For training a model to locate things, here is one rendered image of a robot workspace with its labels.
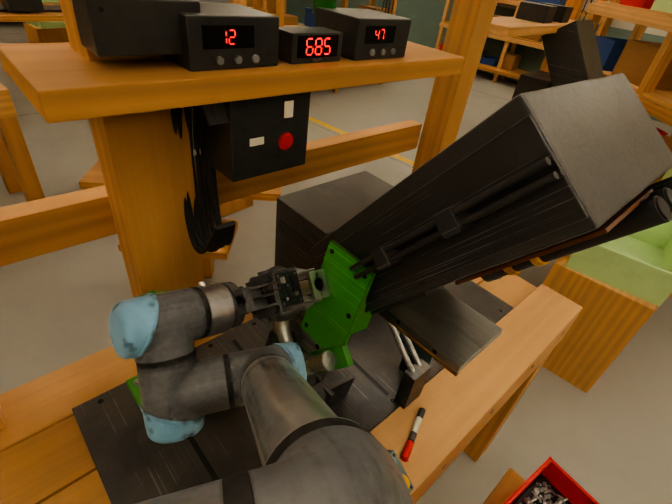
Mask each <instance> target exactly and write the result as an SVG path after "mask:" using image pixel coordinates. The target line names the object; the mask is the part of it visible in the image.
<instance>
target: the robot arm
mask: <svg viewBox="0 0 672 504"><path fill-rule="evenodd" d="M314 269H315V268H310V269H307V270H306V269H300V268H296V267H292V268H284V267H281V266H274V267H271V268H268V269H266V270H264V271H261V272H258V273H257V274H258V276H256V277H255V276H254V277H251V278H250V280H249V282H248V283H245V285H246V287H245V288H244V287H243V286H240V287H238V286H237V285H236V284H235V283H233V282H224V283H213V284H208V285H205V282H204V281H200V282H198V286H196V287H190V288H184V289H178V290H173V291H167V292H161V293H156V294H153V293H149V294H146V295H144V296H140V297H136V298H131V299H127V300H123V301H120V302H118V303H116V304H115V305H114V306H113V308H112V309H111V311H110V314H109V334H110V338H111V339H112V345H113V348H114V350H115V352H116V353H117V355H118V356H119V357H121V358H123V359H130V358H132V359H134V361H135V362H136V367H137V374H138V382H139V389H140V397H141V406H140V408H141V412H142V413H143V419H144V424H145V428H146V432H147V435H148V437H149V438H150V439H151V440H152V441H154V442H156V443H161V444H169V443H175V442H179V441H183V440H184V439H185V438H187V437H192V436H194V435H195V434H197V433H198V432H199V431H200V430H201V429H202V428H203V426H204V422H205V421H204V418H205V415H207V414H211V413H215V412H219V411H224V410H228V409H231V408H236V407H240V406H245V408H246V411H247V415H248V418H249V422H250V425H251V429H252V432H253V436H254V439H255V443H256V446H257V450H258V454H259V457H260V461H261V464H262V467H260V468H256V469H253V470H250V471H247V472H245V473H241V474H238V475H234V476H231V477H227V478H224V479H219V480H215V481H212V482H208V483H205V484H201V485H198V486H194V487H191V488H187V489H184V490H180V491H177V492H173V493H170V494H166V495H163V496H159V497H156V498H152V499H149V500H145V501H142V502H138V503H135V504H413V502H412V498H411V495H410V492H409V489H408V486H407V484H406V482H405V480H404V477H403V475H402V473H401V471H400V469H399V468H398V466H397V465H396V463H395V461H394V460H393V458H392V456H391V455H390V453H389V452H388V451H387V450H386V449H385V447H384V446H383V445H382V444H381V443H380V442H379V441H378V440H377V439H376V438H375V437H374V436H373V435H372V434H371V433H370V432H369V431H368V430H367V429H366V428H364V427H363V426H362V425H360V424H359V423H357V422H354V421H352V420H350V419H346V418H343V417H337V415H336V414H335V413H334V412H333V411H332V410H331V409H330V407H329V406H328V405H327V404H326V403H325V402H324V401H323V399H322V398H321V397H320V396H319V395H318V394H317V393H316V391H315V390H314V389H313V388H312V387H311V386H310V385H309V383H308V382H307V373H306V366H305V361H304V357H303V353H302V352H301V349H300V347H299V345H298V344H296V343H294V342H288V343H281V344H280V343H273V344H271V345H270V346H265V347H259V348H254V349H249V350H244V351H239V352H233V353H228V354H223V355H218V356H213V357H207V358H202V359H197V356H196V349H195V348H194V341H195V340H198V339H201V338H206V337H209V336H213V335H216V334H220V333H223V332H227V331H229V330H230V329H231V328H235V327H238V326H240V325H241V324H242V323H243V321H244V318H245V315H246V314H249V313H250V312H251V313H252V315H253V318H257V319H259V320H260V321H265V319H266V318H268V320H269V323H271V322H274V321H276V322H282V321H287V320H291V319H292V318H293V317H295V316H296V315H297V314H298V313H299V312H301V311H304V310H306V309H307V308H309V307H310V306H312V305H313V304H314V303H316V302H319V301H322V299H315V300H313V298H312V294H308V296H307V295H305V296H303V295H302V291H301V287H300V283H299V281H302V280H308V278H307V273H308V272H310V271H312V270H314Z"/></svg>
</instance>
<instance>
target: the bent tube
mask: <svg viewBox="0 0 672 504"><path fill-rule="evenodd" d="M307 278H308V280H304V281H300V282H299V283H300V287H301V291H302V295H303V296H305V295H308V294H312V298H313V300H315V299H322V298H326V297H330V293H329V289H328V285H327V281H326V277H325V273H324V269H319V270H314V271H310V272H308V273H307ZM275 328H276V333H277V337H278V340H279V343H280V344H281V343H288V342H294V340H293V337H292V333H291V330H290V325H289V320H287V321H282V322H276V321H275Z"/></svg>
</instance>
